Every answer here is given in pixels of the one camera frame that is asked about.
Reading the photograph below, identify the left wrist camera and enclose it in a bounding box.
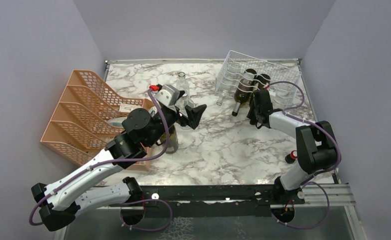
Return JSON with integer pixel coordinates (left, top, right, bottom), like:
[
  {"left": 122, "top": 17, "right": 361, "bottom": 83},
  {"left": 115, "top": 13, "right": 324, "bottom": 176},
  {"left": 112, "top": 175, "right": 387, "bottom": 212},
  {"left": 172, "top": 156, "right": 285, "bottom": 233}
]
[{"left": 149, "top": 84, "right": 185, "bottom": 112}]

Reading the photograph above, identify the tall clear glass bottle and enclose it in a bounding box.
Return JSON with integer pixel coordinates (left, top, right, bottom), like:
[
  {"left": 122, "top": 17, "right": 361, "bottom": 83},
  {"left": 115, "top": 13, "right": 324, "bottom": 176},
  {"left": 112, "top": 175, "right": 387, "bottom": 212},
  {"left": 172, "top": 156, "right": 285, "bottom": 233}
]
[{"left": 176, "top": 71, "right": 190, "bottom": 94}]

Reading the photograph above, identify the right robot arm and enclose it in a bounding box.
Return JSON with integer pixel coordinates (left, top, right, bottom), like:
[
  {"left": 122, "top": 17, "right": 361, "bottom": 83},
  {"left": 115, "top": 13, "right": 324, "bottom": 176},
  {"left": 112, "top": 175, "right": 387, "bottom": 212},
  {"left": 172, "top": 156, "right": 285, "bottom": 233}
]
[{"left": 247, "top": 89, "right": 341, "bottom": 204}]

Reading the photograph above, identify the white card box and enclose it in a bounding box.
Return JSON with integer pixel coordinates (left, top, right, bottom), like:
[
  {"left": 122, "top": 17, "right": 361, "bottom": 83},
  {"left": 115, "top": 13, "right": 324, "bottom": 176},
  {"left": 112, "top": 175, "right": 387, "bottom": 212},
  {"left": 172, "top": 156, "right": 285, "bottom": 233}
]
[{"left": 118, "top": 103, "right": 143, "bottom": 114}]

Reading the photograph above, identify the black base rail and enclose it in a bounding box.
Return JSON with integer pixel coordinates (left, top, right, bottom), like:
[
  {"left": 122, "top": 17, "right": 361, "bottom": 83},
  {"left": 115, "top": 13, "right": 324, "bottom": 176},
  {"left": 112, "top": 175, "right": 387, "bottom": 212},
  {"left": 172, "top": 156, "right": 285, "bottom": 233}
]
[{"left": 119, "top": 184, "right": 305, "bottom": 220}]

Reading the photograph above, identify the green wine bottle silver neck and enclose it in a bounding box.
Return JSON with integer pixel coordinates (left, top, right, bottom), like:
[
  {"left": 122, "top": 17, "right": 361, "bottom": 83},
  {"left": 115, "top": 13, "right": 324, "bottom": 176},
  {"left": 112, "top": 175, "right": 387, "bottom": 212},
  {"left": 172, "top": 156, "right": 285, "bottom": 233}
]
[{"left": 156, "top": 125, "right": 179, "bottom": 154}]

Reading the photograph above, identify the orange plastic file organizer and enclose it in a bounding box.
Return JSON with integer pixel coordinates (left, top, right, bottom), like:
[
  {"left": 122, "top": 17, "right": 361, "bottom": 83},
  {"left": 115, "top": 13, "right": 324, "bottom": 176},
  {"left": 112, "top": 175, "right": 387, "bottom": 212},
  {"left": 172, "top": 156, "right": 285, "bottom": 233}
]
[{"left": 40, "top": 69, "right": 154, "bottom": 167}]

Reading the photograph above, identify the red and black stopper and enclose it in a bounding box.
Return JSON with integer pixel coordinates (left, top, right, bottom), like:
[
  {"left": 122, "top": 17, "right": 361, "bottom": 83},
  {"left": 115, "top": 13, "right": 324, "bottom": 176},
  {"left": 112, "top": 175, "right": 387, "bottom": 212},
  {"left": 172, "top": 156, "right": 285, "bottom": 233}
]
[{"left": 284, "top": 150, "right": 298, "bottom": 164}]

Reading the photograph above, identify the green wine bottle dark label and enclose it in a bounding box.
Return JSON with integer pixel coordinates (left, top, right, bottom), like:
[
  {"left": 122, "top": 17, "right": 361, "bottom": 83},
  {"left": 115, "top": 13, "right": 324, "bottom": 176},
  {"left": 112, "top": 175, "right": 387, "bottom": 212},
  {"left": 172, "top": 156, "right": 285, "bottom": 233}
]
[{"left": 254, "top": 73, "right": 271, "bottom": 90}]

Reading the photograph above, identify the blue correction tape package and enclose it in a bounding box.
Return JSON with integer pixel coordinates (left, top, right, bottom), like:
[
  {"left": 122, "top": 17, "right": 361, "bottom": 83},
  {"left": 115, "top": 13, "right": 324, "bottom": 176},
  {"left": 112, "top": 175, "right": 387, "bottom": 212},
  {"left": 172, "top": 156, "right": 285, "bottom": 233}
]
[{"left": 107, "top": 117, "right": 126, "bottom": 128}]

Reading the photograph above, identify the green wine bottle white label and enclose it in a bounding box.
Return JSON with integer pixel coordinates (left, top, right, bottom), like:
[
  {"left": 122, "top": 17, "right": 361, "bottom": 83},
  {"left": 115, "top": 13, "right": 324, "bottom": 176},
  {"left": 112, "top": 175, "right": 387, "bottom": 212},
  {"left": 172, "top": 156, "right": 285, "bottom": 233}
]
[{"left": 231, "top": 68, "right": 257, "bottom": 117}]

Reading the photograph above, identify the white wire wine rack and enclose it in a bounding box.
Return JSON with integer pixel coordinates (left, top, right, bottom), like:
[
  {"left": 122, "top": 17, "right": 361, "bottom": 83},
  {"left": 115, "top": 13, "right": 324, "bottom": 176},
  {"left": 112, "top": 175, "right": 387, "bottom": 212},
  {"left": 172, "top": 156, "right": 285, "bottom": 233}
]
[{"left": 215, "top": 50, "right": 302, "bottom": 109}]

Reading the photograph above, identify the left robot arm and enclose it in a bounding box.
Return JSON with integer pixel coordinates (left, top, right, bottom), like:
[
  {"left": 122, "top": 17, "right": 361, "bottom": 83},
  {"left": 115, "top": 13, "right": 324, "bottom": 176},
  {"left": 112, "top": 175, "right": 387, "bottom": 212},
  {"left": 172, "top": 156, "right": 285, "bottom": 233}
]
[{"left": 28, "top": 85, "right": 207, "bottom": 232}]

